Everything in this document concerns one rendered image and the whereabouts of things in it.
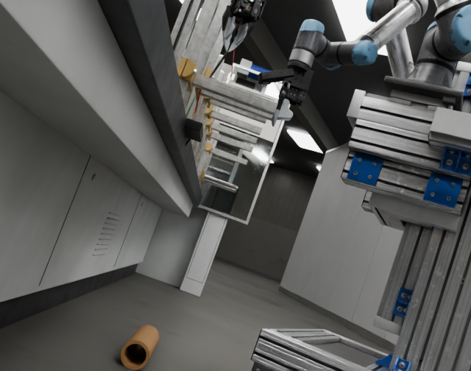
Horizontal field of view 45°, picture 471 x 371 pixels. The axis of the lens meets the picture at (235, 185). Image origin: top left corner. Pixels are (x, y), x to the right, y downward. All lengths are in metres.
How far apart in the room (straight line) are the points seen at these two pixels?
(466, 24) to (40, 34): 1.33
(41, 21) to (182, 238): 3.87
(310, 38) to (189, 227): 2.76
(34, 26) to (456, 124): 1.24
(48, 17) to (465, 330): 1.53
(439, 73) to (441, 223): 0.44
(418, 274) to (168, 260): 2.78
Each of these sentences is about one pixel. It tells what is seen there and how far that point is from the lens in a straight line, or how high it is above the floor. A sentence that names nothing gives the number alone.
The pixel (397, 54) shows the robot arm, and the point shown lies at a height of 1.31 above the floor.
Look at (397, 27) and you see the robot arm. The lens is 2.01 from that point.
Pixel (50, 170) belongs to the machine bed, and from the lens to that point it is 1.43.
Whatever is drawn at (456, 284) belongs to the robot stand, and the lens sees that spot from 1.84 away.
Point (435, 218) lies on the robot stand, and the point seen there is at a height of 0.70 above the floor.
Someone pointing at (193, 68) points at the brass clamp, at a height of 0.81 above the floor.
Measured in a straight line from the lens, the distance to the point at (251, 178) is 4.28.
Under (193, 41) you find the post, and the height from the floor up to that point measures 0.88.
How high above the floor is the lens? 0.40
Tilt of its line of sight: 6 degrees up
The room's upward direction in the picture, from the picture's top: 20 degrees clockwise
